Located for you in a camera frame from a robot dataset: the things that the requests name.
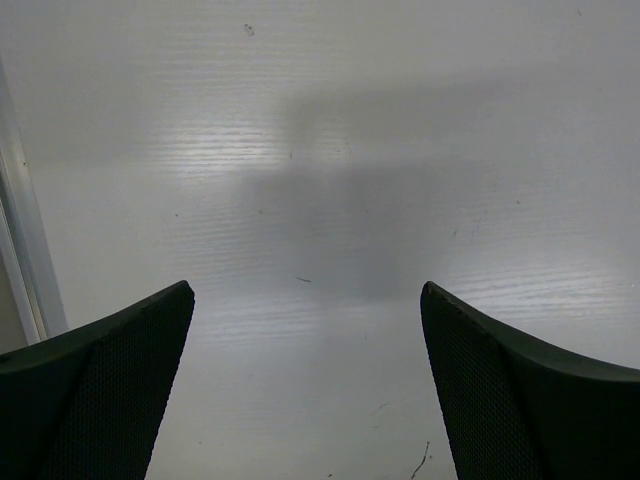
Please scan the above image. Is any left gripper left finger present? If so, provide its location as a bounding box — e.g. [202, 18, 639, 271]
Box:
[1, 280, 195, 479]

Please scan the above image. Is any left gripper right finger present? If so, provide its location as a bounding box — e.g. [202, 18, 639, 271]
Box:
[420, 282, 639, 479]

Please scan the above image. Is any aluminium table edge rail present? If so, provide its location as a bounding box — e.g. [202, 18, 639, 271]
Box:
[1, 74, 69, 345]

